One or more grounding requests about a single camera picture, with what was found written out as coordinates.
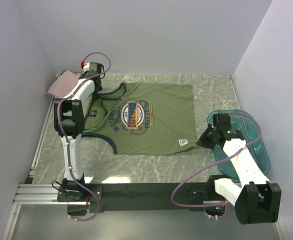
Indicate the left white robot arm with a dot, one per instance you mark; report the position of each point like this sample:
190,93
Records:
69,117

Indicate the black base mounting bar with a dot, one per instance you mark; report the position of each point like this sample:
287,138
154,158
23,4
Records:
107,197

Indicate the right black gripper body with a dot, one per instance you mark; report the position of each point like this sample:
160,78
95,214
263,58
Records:
207,139

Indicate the teal plastic basket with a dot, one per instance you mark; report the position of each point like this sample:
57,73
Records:
240,121

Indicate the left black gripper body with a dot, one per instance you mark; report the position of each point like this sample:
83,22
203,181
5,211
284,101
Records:
99,89

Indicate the folded pink tank top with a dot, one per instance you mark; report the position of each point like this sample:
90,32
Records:
64,84

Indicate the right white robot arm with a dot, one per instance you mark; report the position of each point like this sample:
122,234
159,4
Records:
256,200

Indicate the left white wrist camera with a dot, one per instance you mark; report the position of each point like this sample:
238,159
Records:
86,66

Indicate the green graphic tank top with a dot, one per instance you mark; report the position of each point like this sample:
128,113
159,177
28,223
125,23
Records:
144,118

